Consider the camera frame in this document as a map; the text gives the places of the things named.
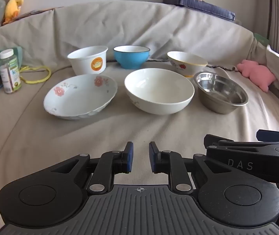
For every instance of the yellow duck plush toy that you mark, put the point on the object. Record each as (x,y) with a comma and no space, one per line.
(12,5)

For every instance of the pink plush toy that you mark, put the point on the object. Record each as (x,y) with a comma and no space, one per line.
(257,74)

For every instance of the large white bowl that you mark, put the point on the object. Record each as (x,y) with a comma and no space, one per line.
(159,93)

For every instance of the blue striped box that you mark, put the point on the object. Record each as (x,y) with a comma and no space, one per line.
(203,6)

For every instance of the stainless steel bowl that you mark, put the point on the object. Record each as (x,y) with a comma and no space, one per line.
(217,95)

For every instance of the clear supplement bottle white cap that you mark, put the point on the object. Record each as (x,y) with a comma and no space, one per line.
(8,73)

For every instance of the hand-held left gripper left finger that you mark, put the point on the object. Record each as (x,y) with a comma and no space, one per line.
(129,158)

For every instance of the green packet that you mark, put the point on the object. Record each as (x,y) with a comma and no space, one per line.
(260,39)

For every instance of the white bowl with yellow rim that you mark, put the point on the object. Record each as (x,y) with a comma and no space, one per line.
(186,64)

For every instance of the grey blanket with stitched edge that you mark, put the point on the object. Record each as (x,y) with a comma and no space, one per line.
(134,27)

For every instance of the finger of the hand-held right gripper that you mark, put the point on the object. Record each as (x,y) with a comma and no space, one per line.
(217,140)

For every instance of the white floral plate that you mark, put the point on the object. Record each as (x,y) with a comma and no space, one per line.
(78,98)

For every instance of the white bowl with orange label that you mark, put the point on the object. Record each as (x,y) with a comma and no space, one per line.
(85,62)

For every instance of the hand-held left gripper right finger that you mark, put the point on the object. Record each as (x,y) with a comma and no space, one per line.
(152,158)

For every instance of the blue bowl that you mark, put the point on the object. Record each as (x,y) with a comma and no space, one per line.
(129,58)

